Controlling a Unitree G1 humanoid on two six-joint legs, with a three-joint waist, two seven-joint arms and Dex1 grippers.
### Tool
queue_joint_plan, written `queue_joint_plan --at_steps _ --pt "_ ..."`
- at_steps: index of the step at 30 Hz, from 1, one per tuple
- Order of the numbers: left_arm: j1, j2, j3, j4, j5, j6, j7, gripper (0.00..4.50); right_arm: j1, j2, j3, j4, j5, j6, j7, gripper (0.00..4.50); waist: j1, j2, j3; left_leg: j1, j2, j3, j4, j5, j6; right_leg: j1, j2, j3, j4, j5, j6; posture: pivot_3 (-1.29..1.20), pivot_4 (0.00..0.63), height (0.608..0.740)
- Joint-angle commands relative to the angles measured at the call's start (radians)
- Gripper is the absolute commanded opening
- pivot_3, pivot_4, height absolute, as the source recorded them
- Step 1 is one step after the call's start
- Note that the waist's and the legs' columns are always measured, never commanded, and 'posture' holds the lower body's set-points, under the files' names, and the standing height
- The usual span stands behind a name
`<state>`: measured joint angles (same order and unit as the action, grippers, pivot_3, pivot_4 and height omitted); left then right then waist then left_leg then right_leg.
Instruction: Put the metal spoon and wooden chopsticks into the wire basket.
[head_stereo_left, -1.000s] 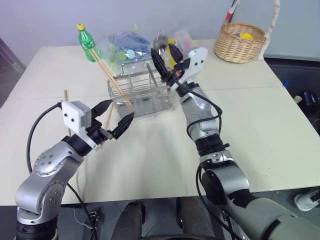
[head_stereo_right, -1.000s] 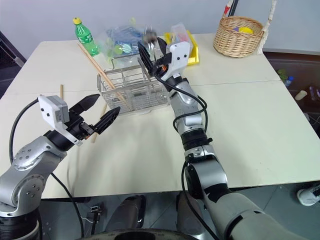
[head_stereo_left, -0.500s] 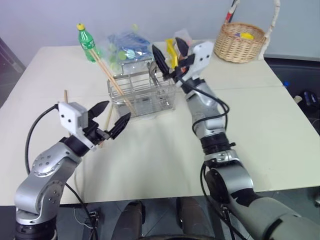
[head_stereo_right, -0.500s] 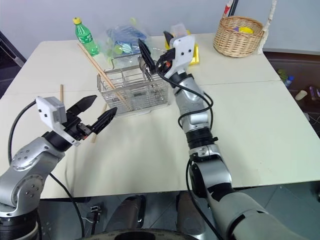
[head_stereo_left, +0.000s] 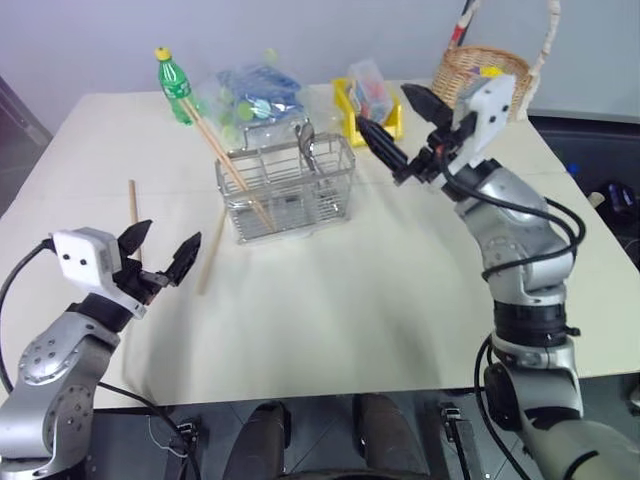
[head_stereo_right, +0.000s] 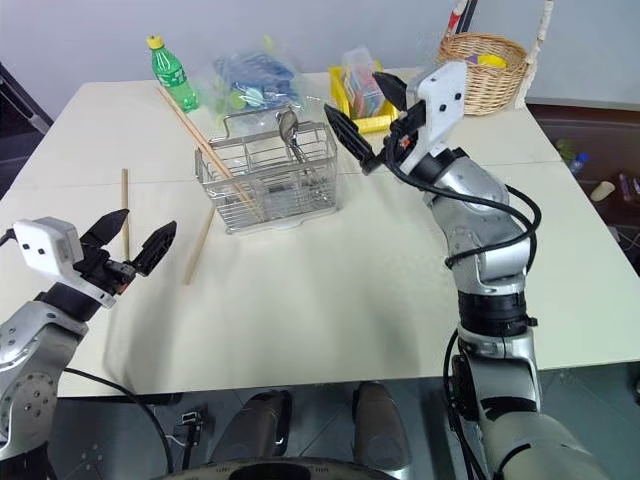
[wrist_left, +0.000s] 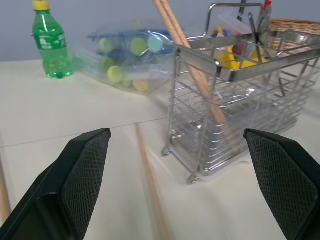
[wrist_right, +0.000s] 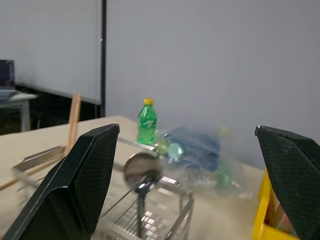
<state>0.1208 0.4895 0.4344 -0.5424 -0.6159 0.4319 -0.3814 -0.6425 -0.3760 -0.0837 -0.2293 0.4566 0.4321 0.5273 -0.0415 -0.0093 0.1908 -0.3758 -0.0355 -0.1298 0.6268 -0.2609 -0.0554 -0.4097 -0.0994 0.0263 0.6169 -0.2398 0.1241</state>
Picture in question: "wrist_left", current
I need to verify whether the clear bag of coloured tubes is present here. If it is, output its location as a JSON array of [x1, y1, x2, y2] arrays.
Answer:
[[71, 19, 176, 96]]

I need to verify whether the silver wire cutlery basket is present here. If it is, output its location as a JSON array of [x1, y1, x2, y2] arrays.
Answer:
[[161, 2, 320, 185]]

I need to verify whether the green plastic soda bottle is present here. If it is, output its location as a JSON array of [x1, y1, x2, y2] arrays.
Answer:
[[31, 0, 74, 80]]

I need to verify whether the woven wicker basket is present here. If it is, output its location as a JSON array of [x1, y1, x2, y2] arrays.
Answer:
[[267, 17, 320, 52]]

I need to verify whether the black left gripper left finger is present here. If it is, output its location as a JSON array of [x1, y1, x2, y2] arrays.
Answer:
[[0, 128, 112, 240]]

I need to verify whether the clear box of colourful toys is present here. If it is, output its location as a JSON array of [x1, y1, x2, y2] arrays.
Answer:
[[211, 12, 266, 71]]

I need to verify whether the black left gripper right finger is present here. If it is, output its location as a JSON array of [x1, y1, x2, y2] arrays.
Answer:
[[243, 128, 320, 240]]

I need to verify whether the thin black rod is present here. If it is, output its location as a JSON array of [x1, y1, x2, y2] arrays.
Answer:
[[236, 0, 247, 23]]

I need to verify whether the wooden chopstick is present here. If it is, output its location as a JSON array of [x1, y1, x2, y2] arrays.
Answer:
[[158, 0, 242, 152], [134, 123, 171, 240], [152, 0, 238, 154], [0, 159, 12, 220]]

